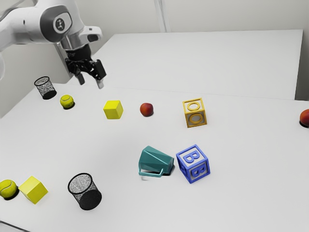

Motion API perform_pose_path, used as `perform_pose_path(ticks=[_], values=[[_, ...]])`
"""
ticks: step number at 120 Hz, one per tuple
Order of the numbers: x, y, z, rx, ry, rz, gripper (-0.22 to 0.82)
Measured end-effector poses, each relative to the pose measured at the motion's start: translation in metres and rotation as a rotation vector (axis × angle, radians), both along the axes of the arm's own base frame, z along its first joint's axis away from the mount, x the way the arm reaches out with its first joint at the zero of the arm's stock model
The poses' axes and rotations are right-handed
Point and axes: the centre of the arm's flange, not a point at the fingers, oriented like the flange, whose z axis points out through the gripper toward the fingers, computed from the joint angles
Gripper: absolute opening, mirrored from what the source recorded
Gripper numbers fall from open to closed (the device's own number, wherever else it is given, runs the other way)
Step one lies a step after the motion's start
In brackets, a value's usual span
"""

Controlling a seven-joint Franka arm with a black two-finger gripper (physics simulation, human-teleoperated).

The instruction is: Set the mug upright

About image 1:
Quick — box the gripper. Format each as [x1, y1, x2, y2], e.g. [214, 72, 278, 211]
[64, 44, 107, 90]

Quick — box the teal faceted mug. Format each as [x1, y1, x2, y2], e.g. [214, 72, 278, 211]
[138, 145, 175, 178]

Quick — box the yellow-green tennis ball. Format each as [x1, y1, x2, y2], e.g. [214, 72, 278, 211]
[0, 179, 17, 199]
[60, 94, 74, 109]

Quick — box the yellow cube block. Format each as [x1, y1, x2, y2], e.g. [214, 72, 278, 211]
[103, 100, 124, 120]
[18, 175, 49, 205]

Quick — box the small black mesh pen holder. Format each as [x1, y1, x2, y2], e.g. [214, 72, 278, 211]
[34, 76, 57, 100]

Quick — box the red peach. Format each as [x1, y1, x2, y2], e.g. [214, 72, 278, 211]
[299, 108, 309, 126]
[140, 102, 154, 117]

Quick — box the yellow letter block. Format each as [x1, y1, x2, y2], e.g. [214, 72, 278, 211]
[182, 97, 209, 129]

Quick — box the large black mesh pen holder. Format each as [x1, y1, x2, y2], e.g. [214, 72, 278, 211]
[68, 173, 103, 211]

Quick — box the blue letter block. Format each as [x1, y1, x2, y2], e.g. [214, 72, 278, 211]
[176, 144, 211, 185]

